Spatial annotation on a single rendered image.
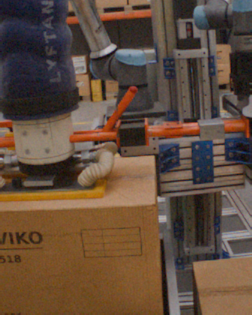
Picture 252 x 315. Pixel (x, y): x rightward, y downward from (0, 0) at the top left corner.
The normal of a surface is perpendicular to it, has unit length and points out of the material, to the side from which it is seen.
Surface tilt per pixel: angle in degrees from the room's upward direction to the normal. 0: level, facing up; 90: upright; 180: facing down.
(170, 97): 90
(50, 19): 110
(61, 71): 75
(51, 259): 90
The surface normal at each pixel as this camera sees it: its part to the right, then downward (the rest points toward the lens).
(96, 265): -0.05, 0.25
